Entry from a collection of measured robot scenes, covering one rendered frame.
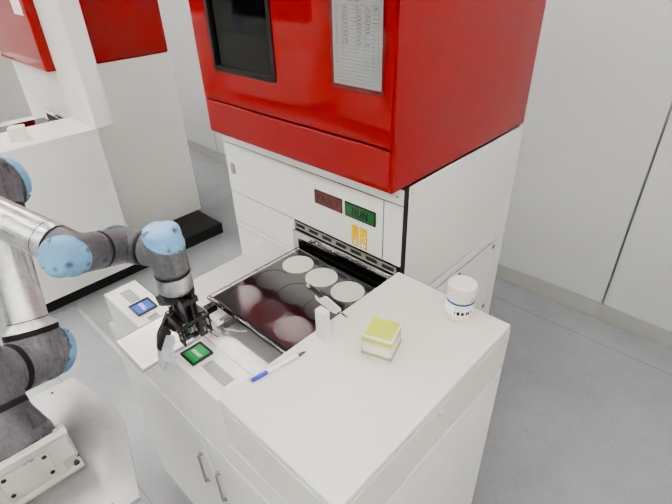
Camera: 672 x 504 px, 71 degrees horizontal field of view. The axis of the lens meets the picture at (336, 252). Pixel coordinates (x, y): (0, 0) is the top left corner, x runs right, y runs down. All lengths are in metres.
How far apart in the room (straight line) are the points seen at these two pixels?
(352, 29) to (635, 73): 1.59
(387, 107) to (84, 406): 1.03
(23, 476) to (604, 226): 2.51
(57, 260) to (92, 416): 0.51
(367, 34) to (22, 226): 0.79
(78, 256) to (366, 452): 0.63
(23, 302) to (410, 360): 0.89
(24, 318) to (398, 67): 1.01
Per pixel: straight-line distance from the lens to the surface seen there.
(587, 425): 2.42
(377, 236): 1.37
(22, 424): 1.20
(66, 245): 0.94
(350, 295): 1.39
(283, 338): 1.26
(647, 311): 2.89
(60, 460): 1.22
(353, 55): 1.18
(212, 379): 1.12
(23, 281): 1.29
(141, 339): 1.27
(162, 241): 0.98
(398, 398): 1.03
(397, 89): 1.13
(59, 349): 1.30
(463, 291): 1.17
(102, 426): 1.31
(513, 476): 2.16
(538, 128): 2.69
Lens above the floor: 1.75
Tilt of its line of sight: 33 degrees down
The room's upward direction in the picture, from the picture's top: 2 degrees counter-clockwise
